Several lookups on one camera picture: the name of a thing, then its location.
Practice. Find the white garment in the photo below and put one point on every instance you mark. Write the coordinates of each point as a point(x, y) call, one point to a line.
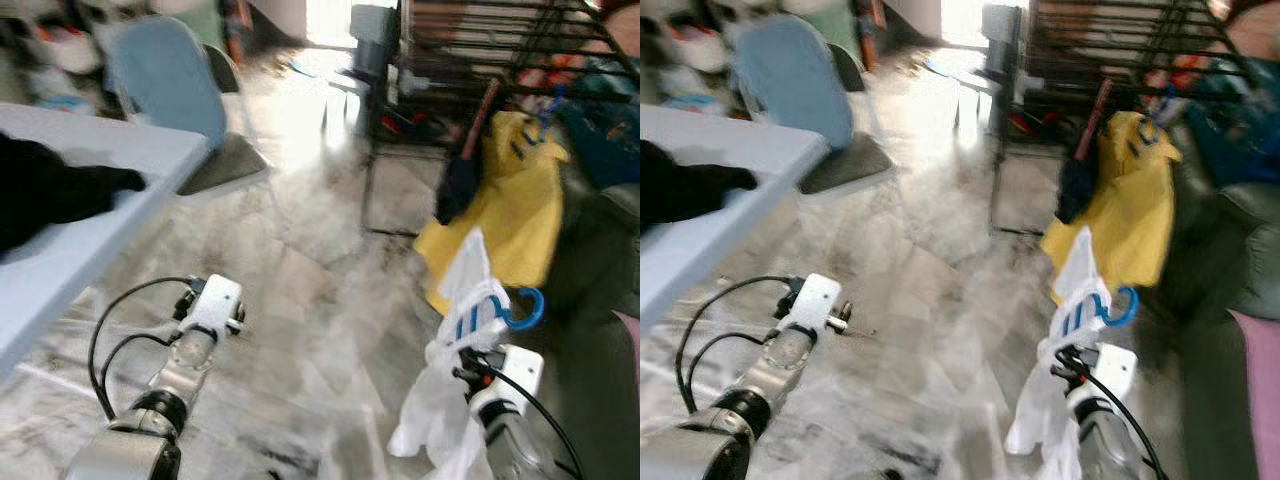
point(440, 410)
point(1050, 420)

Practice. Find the blue plastic hanger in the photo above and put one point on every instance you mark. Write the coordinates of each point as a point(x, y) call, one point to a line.
point(545, 125)
point(1155, 130)
point(1125, 318)
point(527, 324)

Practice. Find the black garment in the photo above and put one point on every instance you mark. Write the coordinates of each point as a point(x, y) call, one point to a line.
point(690, 185)
point(50, 190)

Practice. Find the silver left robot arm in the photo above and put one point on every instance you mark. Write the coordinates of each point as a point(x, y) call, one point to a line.
point(185, 375)
point(780, 375)

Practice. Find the copper coloured hanger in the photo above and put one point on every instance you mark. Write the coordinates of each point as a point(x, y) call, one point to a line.
point(482, 115)
point(1095, 115)

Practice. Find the white folding chair grey seat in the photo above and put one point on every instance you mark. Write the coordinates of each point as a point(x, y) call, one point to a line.
point(225, 165)
point(850, 165)

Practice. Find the yellow shirt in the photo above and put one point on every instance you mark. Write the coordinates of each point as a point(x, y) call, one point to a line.
point(520, 210)
point(1130, 210)

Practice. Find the dark navy garment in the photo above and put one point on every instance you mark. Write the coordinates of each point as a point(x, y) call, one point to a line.
point(457, 190)
point(1077, 190)

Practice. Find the light blue folding table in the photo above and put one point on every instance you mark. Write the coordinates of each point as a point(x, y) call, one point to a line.
point(120, 150)
point(740, 150)

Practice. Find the white kids chair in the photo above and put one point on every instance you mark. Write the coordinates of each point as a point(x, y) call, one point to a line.
point(350, 100)
point(975, 100)

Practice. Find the black metal drying rack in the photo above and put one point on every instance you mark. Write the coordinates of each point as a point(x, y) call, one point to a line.
point(1110, 45)
point(480, 45)

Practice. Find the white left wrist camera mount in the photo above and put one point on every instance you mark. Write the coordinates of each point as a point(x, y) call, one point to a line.
point(218, 300)
point(818, 300)

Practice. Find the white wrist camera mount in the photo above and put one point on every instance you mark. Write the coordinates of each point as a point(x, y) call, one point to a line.
point(818, 300)
point(218, 300)
point(1112, 370)
point(520, 372)

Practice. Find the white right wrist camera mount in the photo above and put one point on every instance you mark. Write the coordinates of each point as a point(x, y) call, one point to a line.
point(520, 372)
point(1112, 370)

